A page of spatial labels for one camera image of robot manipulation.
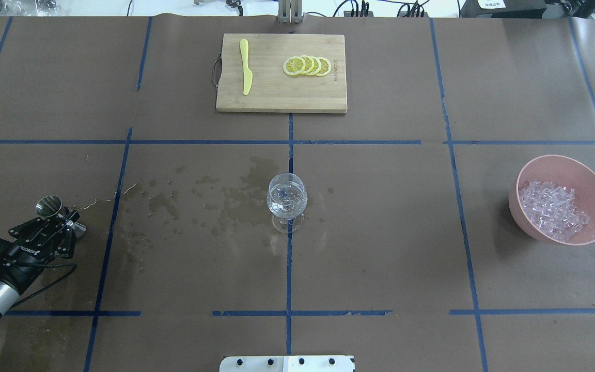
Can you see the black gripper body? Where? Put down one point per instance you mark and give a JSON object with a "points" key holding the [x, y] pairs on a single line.
{"points": [[17, 262]]}

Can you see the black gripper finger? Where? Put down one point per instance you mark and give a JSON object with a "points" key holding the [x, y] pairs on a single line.
{"points": [[68, 216], [66, 248]]}

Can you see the steel jigger cup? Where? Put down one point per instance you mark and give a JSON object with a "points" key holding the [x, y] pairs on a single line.
{"points": [[52, 206]]}

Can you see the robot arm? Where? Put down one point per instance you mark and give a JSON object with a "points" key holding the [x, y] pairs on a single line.
{"points": [[12, 293]]}

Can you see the clear wine glass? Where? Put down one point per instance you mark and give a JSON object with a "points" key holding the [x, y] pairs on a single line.
{"points": [[287, 200]]}

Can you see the clear ice cubes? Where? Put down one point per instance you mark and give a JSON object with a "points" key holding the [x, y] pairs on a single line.
{"points": [[552, 208]]}

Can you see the wooden cutting board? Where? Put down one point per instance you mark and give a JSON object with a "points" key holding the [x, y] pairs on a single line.
{"points": [[272, 90]]}

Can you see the yellow plastic knife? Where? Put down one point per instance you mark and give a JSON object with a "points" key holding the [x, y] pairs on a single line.
{"points": [[246, 70]]}

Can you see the lemon slice four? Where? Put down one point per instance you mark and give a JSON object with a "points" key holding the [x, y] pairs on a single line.
{"points": [[294, 66]]}

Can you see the lemon slice three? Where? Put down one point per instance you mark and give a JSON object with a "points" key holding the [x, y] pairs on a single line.
{"points": [[307, 64]]}

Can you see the lemon slice two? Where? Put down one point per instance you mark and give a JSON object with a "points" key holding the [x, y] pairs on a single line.
{"points": [[316, 66]]}

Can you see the lemon slice one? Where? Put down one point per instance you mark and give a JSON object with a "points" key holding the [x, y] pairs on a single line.
{"points": [[325, 66]]}

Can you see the pink bowl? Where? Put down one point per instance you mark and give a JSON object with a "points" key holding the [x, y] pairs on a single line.
{"points": [[566, 172]]}

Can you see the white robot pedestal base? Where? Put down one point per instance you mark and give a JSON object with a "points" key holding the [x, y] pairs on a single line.
{"points": [[288, 363]]}

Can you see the aluminium frame post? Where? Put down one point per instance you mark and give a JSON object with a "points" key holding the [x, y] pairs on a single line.
{"points": [[290, 12]]}

